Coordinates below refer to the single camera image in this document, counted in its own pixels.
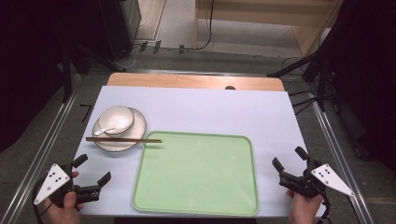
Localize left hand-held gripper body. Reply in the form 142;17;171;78
33;163;101;208

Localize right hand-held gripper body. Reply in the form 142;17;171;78
278;158;356;199

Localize person's left hand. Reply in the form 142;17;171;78
43;171;85;224

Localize person's right hand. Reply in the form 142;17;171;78
286;189;325;224

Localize brown wooden chopstick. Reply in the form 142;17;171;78
85;136;163;143
85;138;163;145

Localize white ceramic spoon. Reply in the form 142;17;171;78
92;126;117;137

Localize white ceramic bowl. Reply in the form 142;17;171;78
97;105;135;136

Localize white ceramic plate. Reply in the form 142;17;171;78
92;106;148;153

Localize black metal stand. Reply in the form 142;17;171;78
266;0;344;114
60;36;127;105

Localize light green tray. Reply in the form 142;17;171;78
131;130;261;217

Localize pale table cover sheet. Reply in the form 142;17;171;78
74;85;327;218

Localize dark curtain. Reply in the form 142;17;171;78
0;0;104;153
326;0;396;175

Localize black cabinet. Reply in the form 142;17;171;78
98;0;142;62

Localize light wooden shelf unit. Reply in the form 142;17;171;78
193;0;344;58

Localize metal floor rail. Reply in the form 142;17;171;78
0;74;84;224
310;98;375;224

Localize black floor cables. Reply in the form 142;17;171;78
288;89;319;117

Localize black hanging cable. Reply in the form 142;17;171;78
195;0;216;51

